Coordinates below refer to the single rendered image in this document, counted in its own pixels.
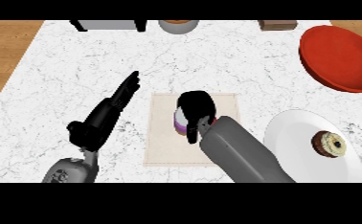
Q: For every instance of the grey pot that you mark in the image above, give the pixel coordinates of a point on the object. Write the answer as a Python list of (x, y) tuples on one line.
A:
[(178, 26)]

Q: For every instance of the white plate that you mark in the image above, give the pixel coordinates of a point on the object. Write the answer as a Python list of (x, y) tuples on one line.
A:
[(297, 151)]

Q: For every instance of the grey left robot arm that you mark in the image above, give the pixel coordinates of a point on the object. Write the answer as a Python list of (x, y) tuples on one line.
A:
[(71, 170)]

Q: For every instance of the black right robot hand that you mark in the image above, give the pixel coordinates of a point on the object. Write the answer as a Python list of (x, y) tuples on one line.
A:
[(198, 106)]

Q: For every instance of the beige placemat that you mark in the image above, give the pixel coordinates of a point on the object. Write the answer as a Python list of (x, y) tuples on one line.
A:
[(164, 145)]

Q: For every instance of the brown wooden block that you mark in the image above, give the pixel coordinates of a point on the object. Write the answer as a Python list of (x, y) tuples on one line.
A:
[(278, 25)]

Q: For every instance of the grey and black appliance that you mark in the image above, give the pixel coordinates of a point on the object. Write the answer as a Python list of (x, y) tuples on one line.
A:
[(111, 25)]

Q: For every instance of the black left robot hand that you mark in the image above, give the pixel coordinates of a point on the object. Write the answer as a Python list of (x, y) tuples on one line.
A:
[(101, 119)]

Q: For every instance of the red bowl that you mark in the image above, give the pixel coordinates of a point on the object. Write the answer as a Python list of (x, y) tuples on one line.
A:
[(334, 58)]

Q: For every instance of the brown frosted donut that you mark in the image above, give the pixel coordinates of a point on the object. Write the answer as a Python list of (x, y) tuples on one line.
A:
[(330, 144)]

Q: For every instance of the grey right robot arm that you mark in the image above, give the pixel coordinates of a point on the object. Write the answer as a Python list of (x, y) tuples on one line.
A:
[(240, 152)]

